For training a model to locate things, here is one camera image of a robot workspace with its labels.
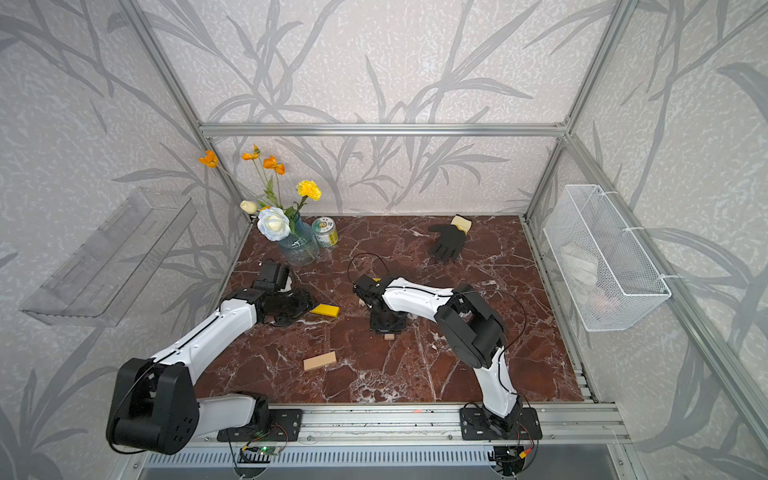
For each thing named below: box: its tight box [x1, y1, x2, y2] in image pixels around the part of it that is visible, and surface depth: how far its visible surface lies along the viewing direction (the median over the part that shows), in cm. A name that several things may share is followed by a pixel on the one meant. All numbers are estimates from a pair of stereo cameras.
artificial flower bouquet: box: [198, 144, 322, 241], surface depth 91 cm
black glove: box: [428, 214, 473, 262], surface depth 117 cm
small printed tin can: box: [312, 216, 339, 248], surface depth 110 cm
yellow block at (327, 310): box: [310, 303, 340, 318], surface depth 96 cm
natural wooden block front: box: [303, 351, 337, 370], surface depth 86 cm
